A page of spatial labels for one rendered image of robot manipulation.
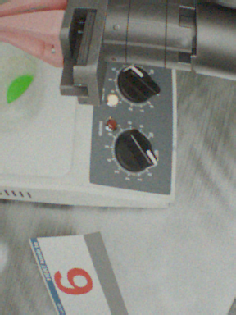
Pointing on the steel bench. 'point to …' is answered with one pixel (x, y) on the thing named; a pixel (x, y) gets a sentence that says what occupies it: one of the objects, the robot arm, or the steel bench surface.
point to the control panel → (165, 118)
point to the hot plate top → (43, 136)
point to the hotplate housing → (76, 179)
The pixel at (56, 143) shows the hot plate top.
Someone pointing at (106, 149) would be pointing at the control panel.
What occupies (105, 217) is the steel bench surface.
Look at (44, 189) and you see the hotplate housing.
